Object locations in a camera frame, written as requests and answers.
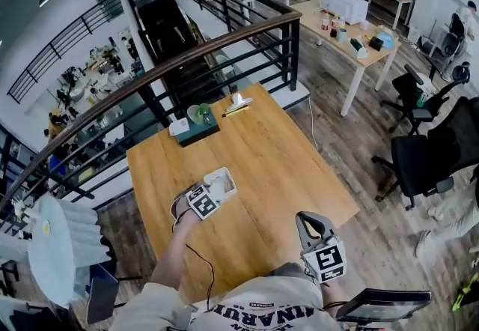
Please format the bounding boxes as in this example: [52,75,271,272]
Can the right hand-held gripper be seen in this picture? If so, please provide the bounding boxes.
[295,210,348,285]

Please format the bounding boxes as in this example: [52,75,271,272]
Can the light wooden table white legs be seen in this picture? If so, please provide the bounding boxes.
[291,0,403,118]

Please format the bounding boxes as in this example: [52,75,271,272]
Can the round table with white cloth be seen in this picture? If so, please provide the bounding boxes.
[27,194,114,309]

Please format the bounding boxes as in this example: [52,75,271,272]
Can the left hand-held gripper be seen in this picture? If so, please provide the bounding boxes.
[186,181,222,222]

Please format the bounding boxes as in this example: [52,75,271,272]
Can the white cloth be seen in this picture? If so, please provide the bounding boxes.
[209,178,231,201]

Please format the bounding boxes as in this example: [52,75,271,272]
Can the dark chair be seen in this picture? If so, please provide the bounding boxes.
[85,263,144,325]

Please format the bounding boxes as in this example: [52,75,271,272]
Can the black tablet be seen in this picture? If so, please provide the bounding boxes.
[334,288,433,324]

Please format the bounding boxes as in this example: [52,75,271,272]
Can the thin black cable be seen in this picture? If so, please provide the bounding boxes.
[184,243,217,313]

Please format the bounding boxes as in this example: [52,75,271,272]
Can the white floor cable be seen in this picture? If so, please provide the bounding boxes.
[305,96,320,151]

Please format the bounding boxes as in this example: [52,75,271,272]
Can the black office chair with armrests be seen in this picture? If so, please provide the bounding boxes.
[380,61,472,136]

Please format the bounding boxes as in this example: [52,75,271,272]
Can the black mesh office chair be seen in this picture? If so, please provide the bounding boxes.
[371,96,479,211]

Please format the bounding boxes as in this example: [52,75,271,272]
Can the dark green tray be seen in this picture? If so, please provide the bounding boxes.
[175,108,222,148]

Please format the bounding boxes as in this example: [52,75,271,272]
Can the light blue plastic bag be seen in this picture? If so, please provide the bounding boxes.
[375,30,397,51]

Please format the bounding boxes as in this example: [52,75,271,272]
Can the vase of white flowers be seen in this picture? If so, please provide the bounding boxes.
[10,197,39,228]

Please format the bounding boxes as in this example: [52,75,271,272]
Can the white box appliance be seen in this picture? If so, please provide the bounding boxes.
[319,0,370,26]

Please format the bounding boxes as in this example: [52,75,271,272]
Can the white green dispenser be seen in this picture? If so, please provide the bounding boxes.
[349,36,370,60]

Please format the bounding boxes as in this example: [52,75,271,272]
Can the white plastic holder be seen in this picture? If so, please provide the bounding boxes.
[225,93,256,112]

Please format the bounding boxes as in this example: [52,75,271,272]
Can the person's left forearm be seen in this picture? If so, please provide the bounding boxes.
[149,208,205,295]

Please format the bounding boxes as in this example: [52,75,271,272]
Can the black railing with wooden handrail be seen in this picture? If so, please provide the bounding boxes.
[0,9,303,234]

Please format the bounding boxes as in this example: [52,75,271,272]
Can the small white card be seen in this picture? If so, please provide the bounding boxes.
[168,118,191,137]

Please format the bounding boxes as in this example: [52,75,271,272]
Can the dark staircase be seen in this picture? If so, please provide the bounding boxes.
[135,0,230,99]

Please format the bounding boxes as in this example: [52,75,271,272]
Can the person's right forearm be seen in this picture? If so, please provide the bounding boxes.
[320,279,351,310]

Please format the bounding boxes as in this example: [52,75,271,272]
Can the person's white printed shirt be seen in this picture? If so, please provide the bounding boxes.
[119,276,338,331]

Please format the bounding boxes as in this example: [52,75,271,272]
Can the white square box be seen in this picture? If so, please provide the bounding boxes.
[203,166,240,204]

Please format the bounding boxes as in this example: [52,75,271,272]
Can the neon green black object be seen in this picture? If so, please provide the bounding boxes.
[450,273,479,313]

